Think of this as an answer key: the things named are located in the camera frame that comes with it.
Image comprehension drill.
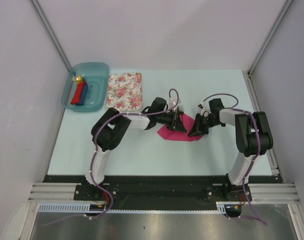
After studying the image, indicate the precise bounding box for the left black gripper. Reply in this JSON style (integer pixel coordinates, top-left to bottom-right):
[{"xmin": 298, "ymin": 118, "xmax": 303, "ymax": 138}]
[{"xmin": 156, "ymin": 109, "xmax": 187, "ymax": 133}]

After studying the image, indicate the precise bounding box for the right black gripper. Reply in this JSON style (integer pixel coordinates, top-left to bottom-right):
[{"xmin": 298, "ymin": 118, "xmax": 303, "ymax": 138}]
[{"xmin": 188, "ymin": 113, "xmax": 220, "ymax": 137}]

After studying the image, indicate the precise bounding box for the teal plastic bin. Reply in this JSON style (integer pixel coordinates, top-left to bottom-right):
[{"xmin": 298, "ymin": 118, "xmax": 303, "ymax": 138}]
[{"xmin": 61, "ymin": 62, "xmax": 109, "ymax": 113}]

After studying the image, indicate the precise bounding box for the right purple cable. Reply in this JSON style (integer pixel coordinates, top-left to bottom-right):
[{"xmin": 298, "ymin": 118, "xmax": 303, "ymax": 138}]
[{"xmin": 203, "ymin": 93, "xmax": 269, "ymax": 226}]

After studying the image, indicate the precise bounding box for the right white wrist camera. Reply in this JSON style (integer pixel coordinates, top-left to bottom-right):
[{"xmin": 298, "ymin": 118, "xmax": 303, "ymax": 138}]
[{"xmin": 198, "ymin": 101, "xmax": 210, "ymax": 117}]

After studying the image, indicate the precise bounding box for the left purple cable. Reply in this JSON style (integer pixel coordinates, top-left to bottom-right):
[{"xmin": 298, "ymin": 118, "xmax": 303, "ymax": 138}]
[{"xmin": 39, "ymin": 87, "xmax": 180, "ymax": 227}]

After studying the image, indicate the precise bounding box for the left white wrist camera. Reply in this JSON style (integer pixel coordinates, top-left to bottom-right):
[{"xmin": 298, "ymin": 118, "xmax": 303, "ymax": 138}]
[{"xmin": 169, "ymin": 98, "xmax": 181, "ymax": 110}]

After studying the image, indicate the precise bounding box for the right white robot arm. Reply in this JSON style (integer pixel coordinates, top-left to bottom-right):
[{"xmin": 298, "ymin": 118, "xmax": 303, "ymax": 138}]
[{"xmin": 188, "ymin": 98, "xmax": 274, "ymax": 201}]

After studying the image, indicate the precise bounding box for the red marker pen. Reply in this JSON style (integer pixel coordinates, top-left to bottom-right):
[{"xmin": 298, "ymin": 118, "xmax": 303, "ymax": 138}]
[{"xmin": 70, "ymin": 81, "xmax": 84, "ymax": 105}]

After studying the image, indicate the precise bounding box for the floral cloth mat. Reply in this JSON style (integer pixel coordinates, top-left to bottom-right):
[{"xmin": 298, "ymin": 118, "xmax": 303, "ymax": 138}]
[{"xmin": 106, "ymin": 72, "xmax": 143, "ymax": 112}]

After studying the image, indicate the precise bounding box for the gold foil candy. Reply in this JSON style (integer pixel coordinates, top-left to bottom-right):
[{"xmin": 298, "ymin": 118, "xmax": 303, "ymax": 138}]
[{"xmin": 72, "ymin": 75, "xmax": 84, "ymax": 84}]

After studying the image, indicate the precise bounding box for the magenta paper napkin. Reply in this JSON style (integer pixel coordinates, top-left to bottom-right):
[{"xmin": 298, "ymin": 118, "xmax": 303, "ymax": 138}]
[{"xmin": 157, "ymin": 114, "xmax": 203, "ymax": 142}]

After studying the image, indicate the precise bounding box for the white cable duct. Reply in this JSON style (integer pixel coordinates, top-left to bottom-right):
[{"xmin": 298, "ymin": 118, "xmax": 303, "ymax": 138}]
[{"xmin": 38, "ymin": 202, "xmax": 227, "ymax": 215}]

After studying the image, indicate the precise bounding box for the black fork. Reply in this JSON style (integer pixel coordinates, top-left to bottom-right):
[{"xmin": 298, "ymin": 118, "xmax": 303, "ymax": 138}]
[{"xmin": 178, "ymin": 104, "xmax": 184, "ymax": 116}]

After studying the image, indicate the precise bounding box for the blue marker pen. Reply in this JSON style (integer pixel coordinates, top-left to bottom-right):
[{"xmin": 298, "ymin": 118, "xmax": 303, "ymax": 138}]
[{"xmin": 76, "ymin": 84, "xmax": 88, "ymax": 106}]

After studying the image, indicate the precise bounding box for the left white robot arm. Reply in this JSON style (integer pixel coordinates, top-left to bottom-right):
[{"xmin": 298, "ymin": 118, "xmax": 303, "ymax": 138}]
[{"xmin": 78, "ymin": 97, "xmax": 187, "ymax": 201}]

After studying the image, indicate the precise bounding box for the purple cable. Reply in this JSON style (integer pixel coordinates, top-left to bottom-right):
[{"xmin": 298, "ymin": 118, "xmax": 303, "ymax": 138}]
[
  {"xmin": 203, "ymin": 93, "xmax": 269, "ymax": 226},
  {"xmin": 39, "ymin": 87, "xmax": 180, "ymax": 227}
]

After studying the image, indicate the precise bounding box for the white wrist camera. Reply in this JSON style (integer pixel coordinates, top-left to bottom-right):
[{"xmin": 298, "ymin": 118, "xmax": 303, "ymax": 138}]
[
  {"xmin": 169, "ymin": 98, "xmax": 181, "ymax": 110},
  {"xmin": 198, "ymin": 101, "xmax": 210, "ymax": 117}
]

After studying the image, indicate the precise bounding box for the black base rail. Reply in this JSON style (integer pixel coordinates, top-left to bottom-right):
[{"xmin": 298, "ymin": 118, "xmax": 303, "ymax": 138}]
[{"xmin": 43, "ymin": 174, "xmax": 284, "ymax": 212}]

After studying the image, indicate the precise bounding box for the aluminium frame rail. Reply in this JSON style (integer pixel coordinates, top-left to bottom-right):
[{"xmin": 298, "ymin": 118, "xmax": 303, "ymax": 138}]
[{"xmin": 28, "ymin": 183, "xmax": 77, "ymax": 203}]

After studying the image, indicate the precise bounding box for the black knife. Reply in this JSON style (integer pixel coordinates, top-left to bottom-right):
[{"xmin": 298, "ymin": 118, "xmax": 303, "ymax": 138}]
[{"xmin": 176, "ymin": 106, "xmax": 180, "ymax": 117}]

